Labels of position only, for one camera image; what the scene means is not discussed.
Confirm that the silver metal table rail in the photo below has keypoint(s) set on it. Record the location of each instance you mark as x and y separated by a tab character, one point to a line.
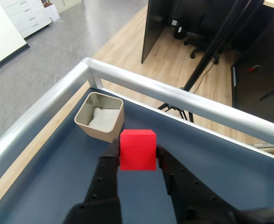
150	88

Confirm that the beige square box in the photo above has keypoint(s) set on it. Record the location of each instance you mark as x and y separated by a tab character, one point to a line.
117	126

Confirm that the red cube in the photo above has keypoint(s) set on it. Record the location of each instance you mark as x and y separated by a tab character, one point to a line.
138	151

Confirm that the black office chair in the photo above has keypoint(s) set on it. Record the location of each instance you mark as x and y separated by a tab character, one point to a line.
197	46

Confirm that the blue-grey table mat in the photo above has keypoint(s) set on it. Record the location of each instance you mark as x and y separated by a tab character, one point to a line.
57	175

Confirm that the black partition panel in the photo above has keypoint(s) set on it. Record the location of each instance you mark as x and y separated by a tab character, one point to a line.
152	28

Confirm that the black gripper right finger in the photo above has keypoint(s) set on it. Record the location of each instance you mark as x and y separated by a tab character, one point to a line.
188	196

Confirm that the black tripod stand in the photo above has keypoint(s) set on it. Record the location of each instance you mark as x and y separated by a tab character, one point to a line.
209	53

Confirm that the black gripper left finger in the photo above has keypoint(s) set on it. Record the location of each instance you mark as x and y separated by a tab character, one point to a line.
104	182

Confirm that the white drawer cabinet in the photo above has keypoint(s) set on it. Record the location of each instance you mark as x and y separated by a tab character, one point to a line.
29	16

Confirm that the black computer tower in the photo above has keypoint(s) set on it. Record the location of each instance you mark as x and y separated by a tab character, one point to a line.
180	29

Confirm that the white crumpled cloth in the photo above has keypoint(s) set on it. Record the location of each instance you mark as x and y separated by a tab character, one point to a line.
103	119

